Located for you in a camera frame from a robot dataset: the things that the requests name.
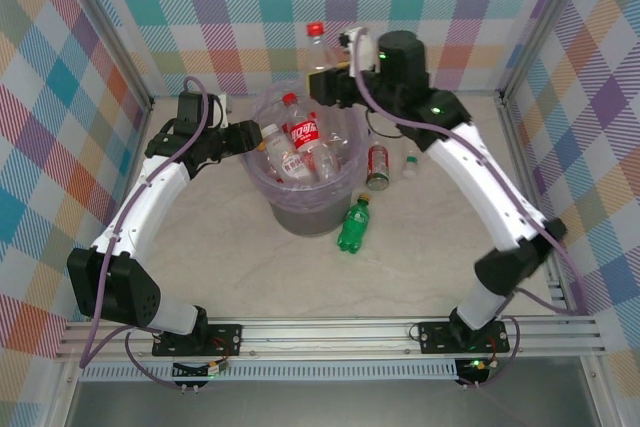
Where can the aluminium side rail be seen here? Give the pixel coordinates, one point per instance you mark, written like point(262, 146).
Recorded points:
point(518, 147)

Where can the grey round waste bin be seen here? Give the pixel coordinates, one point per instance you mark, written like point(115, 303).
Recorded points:
point(305, 219)

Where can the aluminium frame post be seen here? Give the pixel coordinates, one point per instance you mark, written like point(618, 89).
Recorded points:
point(59, 412)
point(545, 27)
point(107, 32)

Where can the green soda bottle yellow cap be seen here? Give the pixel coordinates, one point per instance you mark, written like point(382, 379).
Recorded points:
point(354, 227)

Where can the white label clear plastic bottle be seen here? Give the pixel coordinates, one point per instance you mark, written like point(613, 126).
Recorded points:
point(320, 54)

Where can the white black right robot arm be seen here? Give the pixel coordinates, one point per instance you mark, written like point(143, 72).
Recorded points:
point(467, 182)

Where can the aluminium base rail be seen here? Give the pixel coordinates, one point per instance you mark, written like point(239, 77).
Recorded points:
point(325, 334)

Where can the clear cola bottle red label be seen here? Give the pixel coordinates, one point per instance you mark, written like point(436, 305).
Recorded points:
point(305, 134)

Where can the small clear bottle green cap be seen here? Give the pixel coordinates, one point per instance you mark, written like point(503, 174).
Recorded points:
point(410, 169)

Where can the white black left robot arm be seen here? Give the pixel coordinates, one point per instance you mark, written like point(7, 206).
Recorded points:
point(150, 197)

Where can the bottle with red green label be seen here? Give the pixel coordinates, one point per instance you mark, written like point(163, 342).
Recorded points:
point(378, 162)

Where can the black yellow power connector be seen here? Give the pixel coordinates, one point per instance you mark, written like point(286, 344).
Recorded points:
point(475, 369)
point(200, 369)

